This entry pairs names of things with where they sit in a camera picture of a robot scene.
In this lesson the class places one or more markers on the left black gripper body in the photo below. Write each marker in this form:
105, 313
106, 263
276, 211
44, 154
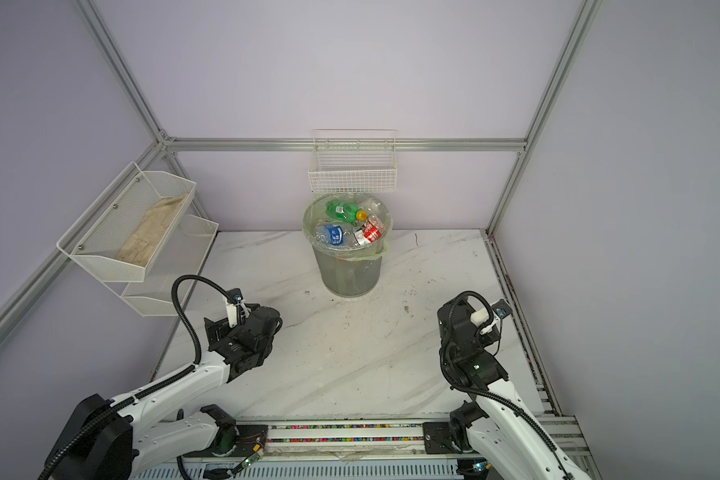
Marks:
222, 329

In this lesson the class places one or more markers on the green soda bottle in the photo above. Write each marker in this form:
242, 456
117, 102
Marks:
345, 211

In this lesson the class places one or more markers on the red cap crushed bottle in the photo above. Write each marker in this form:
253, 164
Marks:
370, 231

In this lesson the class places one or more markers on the blue label front bottle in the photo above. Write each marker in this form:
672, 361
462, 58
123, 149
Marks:
333, 234

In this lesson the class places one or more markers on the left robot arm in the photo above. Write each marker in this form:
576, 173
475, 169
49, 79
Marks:
121, 437

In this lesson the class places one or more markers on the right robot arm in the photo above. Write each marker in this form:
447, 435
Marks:
498, 396

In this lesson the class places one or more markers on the grey mesh waste bin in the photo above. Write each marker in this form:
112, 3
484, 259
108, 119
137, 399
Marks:
347, 277

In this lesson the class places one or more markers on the green plastic bin liner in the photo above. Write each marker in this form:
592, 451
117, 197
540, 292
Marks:
315, 214

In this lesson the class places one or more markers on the lower white mesh shelf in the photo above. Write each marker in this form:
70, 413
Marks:
185, 252

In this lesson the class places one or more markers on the white mesh shelf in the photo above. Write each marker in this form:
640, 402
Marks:
185, 252
118, 238

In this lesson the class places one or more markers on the beige cloth in shelf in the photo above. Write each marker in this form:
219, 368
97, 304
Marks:
142, 244

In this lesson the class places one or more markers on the upper white mesh shelf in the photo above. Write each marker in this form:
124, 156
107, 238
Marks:
118, 238

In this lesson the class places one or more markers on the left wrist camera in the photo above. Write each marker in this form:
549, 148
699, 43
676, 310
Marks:
237, 310

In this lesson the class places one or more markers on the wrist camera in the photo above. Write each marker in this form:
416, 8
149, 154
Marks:
237, 310
494, 315

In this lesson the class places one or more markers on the aluminium front rail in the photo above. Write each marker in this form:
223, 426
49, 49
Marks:
385, 449

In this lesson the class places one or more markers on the white wire wall basket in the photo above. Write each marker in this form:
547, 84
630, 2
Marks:
353, 161

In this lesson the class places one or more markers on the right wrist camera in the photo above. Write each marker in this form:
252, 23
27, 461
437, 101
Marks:
494, 315

